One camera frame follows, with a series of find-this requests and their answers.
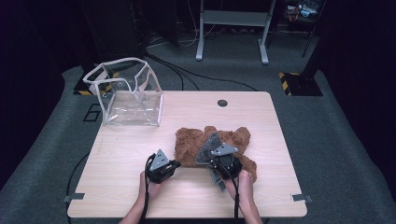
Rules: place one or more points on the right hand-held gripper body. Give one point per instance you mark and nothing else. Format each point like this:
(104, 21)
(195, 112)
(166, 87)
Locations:
(227, 166)

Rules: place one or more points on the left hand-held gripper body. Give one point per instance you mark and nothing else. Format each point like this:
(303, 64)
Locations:
(160, 172)

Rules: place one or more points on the brown teddy bear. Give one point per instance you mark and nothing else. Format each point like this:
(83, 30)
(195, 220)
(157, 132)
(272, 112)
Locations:
(188, 146)

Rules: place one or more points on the grey fleece towel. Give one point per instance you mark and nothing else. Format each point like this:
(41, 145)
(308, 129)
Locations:
(207, 151)

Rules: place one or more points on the clear plastic bag white trim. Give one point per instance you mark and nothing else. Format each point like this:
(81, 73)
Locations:
(134, 109)

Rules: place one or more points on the person's left hand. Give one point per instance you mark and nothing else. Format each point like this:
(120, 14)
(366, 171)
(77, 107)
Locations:
(149, 191)

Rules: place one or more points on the person's right hand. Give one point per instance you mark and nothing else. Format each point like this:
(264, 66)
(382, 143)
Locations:
(244, 186)

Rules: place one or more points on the round black table grommet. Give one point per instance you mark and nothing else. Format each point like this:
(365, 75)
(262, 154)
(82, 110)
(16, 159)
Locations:
(222, 103)

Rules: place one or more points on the grey metal stand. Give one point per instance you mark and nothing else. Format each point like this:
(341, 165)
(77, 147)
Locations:
(233, 18)

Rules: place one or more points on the black cabinet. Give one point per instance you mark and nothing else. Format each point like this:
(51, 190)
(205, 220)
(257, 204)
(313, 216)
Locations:
(115, 28)

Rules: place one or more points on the cluttered equipment cart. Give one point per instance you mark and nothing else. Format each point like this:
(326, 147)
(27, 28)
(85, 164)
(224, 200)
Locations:
(303, 12)

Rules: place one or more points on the black yellow striped base plate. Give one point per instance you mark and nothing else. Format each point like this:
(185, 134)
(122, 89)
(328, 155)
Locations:
(303, 85)
(81, 88)

